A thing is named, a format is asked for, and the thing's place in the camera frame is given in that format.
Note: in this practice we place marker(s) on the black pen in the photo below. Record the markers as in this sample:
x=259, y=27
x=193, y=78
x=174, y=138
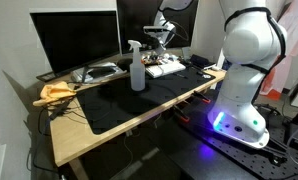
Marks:
x=180, y=75

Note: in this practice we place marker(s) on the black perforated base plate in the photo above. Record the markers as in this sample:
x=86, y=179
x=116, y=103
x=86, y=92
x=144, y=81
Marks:
x=242, y=160

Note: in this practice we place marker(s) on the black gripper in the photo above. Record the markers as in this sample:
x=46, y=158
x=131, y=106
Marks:
x=158, y=39

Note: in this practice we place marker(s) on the white charger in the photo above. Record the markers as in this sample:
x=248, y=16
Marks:
x=216, y=68

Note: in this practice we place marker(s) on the white keyboard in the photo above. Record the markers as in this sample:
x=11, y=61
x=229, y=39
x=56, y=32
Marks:
x=165, y=69

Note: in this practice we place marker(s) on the white spray bottle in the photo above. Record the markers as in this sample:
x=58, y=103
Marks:
x=137, y=75

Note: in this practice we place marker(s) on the wide black computer monitor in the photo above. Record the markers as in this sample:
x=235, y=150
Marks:
x=132, y=23

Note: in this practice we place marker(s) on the white paper stack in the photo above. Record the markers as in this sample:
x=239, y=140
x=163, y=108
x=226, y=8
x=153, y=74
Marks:
x=105, y=71

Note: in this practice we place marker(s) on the orange cloth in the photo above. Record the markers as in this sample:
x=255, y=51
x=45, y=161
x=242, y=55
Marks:
x=54, y=90

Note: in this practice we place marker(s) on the black desk mat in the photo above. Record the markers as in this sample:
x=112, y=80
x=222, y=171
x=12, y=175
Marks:
x=122, y=103

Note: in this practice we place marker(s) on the small black computer monitor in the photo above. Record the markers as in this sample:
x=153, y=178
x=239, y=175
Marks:
x=75, y=40

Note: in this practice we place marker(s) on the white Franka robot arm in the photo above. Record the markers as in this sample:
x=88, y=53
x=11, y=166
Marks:
x=245, y=43

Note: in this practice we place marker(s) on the orange pink fabric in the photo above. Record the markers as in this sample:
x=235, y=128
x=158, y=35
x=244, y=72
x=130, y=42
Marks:
x=295, y=50

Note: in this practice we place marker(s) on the white crumpled tissue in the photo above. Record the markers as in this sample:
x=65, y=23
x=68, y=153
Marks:
x=170, y=57

